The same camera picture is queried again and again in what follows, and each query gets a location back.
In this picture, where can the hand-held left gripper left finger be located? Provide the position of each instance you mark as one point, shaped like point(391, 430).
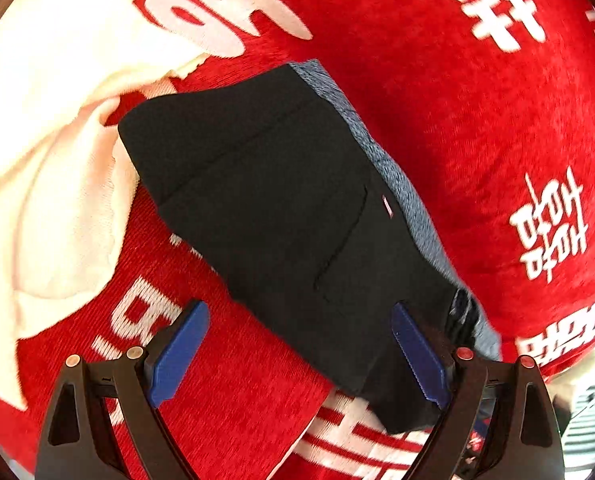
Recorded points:
point(177, 355)

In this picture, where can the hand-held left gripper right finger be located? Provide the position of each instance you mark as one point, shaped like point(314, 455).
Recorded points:
point(420, 355)

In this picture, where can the black pants with blue trim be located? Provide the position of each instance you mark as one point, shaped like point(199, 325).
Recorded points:
point(277, 210)

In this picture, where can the red printed blanket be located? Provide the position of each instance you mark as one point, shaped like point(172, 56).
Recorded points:
point(452, 135)

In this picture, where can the white cloth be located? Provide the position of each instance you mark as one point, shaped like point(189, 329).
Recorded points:
point(52, 160)

